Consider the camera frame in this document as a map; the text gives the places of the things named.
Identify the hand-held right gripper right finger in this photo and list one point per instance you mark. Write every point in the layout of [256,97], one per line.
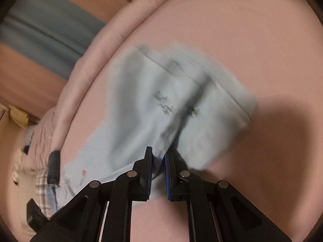
[167,176]

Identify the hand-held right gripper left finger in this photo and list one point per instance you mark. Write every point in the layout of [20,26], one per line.
[151,171]

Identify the plaid pillow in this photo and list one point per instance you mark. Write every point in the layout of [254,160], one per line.
[41,189]

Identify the yellow fringed cloth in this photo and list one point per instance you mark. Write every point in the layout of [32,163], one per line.
[19,117]

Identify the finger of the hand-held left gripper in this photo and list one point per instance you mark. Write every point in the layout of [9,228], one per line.
[54,166]
[36,215]

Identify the teal curtain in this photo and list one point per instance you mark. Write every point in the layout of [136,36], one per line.
[50,35]

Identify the pink duvet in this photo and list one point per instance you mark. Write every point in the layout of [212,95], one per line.
[101,50]

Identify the light blue denim pants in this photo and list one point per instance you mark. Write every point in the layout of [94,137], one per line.
[141,105]

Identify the pink curtain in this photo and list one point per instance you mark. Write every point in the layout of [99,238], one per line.
[22,80]

